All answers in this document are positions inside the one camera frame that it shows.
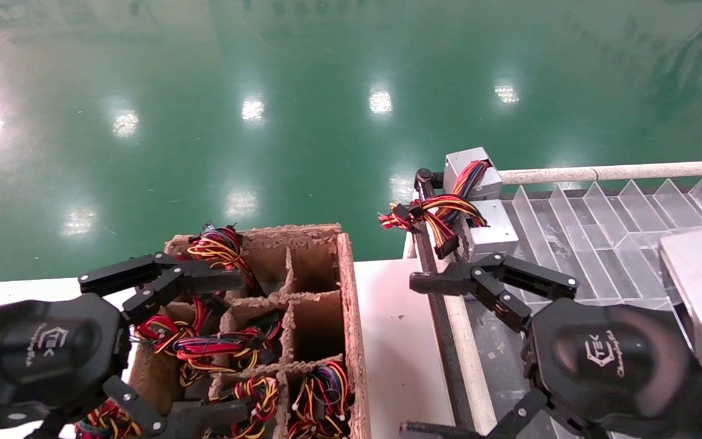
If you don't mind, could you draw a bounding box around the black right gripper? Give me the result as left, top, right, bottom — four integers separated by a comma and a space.
400, 253, 702, 439

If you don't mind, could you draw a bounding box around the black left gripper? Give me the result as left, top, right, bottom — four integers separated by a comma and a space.
0, 253, 249, 439

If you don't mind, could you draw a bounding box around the silver power supply with wires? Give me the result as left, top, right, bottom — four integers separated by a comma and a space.
442, 146, 504, 214
378, 195, 520, 264

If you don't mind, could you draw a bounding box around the brown cardboard divider box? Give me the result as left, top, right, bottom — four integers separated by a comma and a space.
126, 223, 371, 439

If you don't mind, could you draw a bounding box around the clear acrylic divider tray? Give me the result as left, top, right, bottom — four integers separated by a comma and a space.
503, 177, 702, 439

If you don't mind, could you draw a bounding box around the power supply wire bundle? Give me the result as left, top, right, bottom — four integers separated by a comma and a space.
76, 399, 144, 439
287, 361, 352, 439
205, 375, 278, 439
186, 223, 263, 296
133, 298, 283, 388

